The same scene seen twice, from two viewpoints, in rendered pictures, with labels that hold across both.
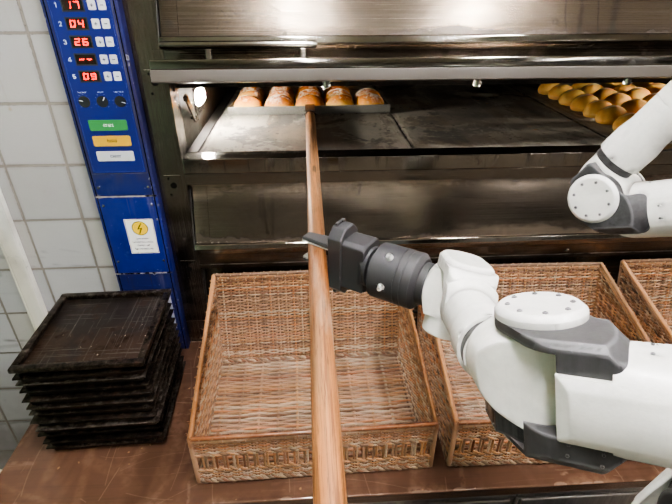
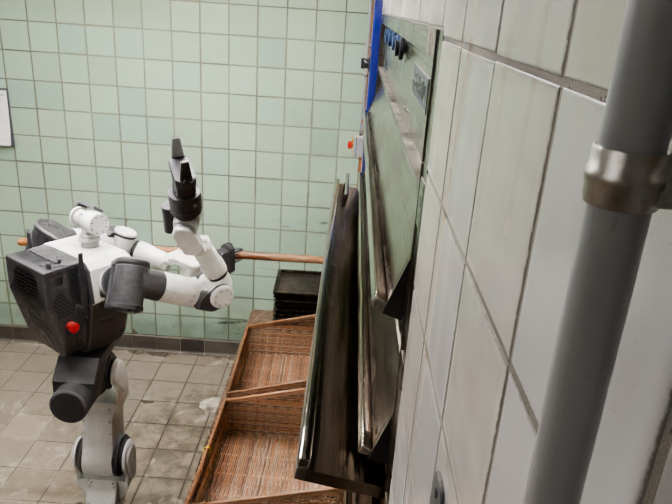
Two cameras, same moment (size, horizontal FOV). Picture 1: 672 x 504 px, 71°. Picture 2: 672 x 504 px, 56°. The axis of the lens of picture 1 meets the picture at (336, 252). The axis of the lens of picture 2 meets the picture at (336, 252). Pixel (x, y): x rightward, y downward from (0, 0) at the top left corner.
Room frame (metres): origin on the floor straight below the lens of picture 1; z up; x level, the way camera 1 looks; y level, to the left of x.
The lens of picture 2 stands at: (1.22, -2.23, 2.12)
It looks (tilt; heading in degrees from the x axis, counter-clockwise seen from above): 21 degrees down; 94
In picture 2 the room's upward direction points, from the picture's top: 4 degrees clockwise
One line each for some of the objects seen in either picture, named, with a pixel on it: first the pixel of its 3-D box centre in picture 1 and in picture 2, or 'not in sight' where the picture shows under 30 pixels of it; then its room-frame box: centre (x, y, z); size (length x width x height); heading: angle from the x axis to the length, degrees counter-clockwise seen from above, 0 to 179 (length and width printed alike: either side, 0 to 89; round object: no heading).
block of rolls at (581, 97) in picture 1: (637, 101); not in sight; (1.70, -1.06, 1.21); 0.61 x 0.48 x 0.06; 3
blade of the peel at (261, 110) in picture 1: (309, 97); not in sight; (1.81, 0.10, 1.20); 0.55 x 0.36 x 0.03; 93
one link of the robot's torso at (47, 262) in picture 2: not in sight; (75, 291); (0.33, -0.55, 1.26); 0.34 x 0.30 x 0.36; 148
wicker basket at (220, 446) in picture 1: (311, 361); (293, 362); (0.93, 0.06, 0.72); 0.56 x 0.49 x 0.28; 94
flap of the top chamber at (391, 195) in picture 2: not in sight; (386, 135); (1.23, -0.50, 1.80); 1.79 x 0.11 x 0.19; 93
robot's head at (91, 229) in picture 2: not in sight; (89, 224); (0.37, -0.50, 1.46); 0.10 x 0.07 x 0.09; 148
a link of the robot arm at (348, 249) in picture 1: (368, 266); (217, 261); (0.64, -0.05, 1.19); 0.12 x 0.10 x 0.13; 58
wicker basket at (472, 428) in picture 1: (533, 352); (277, 455); (0.96, -0.53, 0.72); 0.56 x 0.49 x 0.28; 92
